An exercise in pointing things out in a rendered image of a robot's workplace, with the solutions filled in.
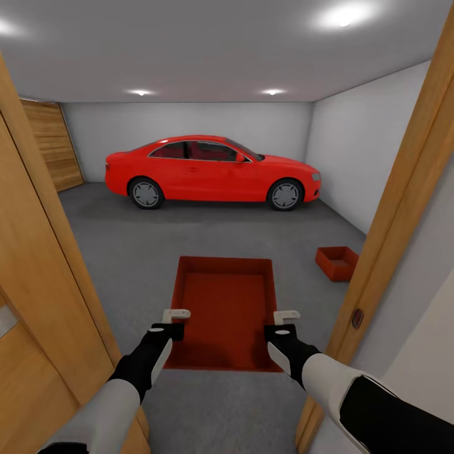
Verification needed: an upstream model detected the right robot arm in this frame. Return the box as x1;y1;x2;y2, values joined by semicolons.
264;310;454;454

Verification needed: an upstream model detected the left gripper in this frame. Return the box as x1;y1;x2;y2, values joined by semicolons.
151;323;185;342

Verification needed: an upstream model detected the storage box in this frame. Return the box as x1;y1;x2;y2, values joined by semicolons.
162;256;283;373
315;247;359;282

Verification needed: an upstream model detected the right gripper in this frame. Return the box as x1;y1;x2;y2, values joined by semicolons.
264;323;297;342

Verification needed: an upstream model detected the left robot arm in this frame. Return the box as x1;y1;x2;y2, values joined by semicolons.
36;310;190;454

